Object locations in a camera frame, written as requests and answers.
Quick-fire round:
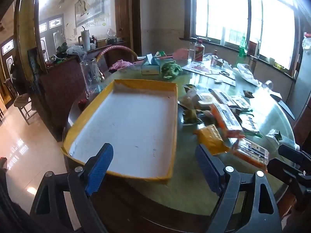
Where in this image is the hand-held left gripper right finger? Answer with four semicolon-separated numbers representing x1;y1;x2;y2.
195;144;283;233

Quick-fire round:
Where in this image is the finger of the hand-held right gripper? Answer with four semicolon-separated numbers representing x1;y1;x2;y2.
267;158;305;201
278;144;311;169

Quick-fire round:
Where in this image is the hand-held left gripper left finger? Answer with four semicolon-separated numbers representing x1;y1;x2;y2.
29;143;114;233

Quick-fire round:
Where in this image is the yellow cardboard tray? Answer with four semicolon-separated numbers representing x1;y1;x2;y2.
61;79;179;186

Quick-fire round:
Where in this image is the yellow snack packet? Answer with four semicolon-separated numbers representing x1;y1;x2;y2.
194;124;230;156

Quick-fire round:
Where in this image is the kitchen knife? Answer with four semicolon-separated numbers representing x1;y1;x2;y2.
269;93;296;121

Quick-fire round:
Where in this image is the dark green snack packet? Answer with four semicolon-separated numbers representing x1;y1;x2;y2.
239;112;262;134

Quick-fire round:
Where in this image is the grey refrigerator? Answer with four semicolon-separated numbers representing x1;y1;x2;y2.
291;33;311;118

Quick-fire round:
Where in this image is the wooden sideboard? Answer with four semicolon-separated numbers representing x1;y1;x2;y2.
28;41;133;142

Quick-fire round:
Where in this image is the clear plastic bag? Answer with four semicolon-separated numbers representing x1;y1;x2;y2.
233;63;260;87

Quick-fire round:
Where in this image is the clear glass pitcher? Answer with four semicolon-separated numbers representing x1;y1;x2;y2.
80;58;102;99

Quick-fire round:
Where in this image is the printed paper leaflet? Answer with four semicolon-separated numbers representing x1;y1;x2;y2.
182;60;237;87

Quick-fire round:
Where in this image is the pink cloth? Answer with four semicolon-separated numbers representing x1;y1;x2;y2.
109;59;134;72

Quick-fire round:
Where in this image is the wooden chair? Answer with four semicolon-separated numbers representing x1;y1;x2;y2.
3;78;37;125

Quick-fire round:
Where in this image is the green cloth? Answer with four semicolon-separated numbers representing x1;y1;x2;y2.
161;60;183;80

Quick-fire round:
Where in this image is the white plastic bag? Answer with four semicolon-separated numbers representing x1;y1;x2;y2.
302;32;311;52

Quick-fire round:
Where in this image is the blue tissue box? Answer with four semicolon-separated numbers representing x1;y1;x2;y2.
141;54;169;75

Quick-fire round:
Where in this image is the white red-label liquor bottle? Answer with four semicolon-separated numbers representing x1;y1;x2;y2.
194;40;205;62

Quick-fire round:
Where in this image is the red fly swatter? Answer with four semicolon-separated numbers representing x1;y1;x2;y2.
173;48;190;60

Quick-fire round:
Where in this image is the pink yellow hula hoop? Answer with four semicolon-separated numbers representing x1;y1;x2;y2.
97;44;138;78

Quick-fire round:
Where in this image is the clear glass jar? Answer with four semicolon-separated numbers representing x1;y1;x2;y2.
188;37;197;60

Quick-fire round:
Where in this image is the white tumbler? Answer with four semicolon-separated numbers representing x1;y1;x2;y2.
78;27;92;52

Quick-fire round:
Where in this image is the window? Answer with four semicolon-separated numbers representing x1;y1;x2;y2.
194;0;300;71

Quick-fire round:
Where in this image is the framed wall painting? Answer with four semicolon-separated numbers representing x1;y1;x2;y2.
73;0;107;28

